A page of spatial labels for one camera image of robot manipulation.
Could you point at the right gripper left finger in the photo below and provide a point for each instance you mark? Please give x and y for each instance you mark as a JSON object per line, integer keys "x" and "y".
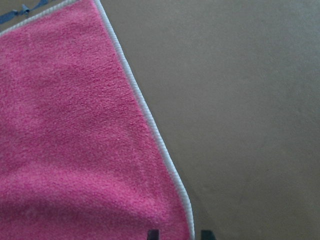
{"x": 153, "y": 234}

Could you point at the pink towel white edge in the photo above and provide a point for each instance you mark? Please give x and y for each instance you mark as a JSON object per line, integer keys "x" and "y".
{"x": 81, "y": 157}

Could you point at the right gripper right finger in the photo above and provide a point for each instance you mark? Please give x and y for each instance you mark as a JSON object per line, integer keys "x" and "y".
{"x": 207, "y": 235}

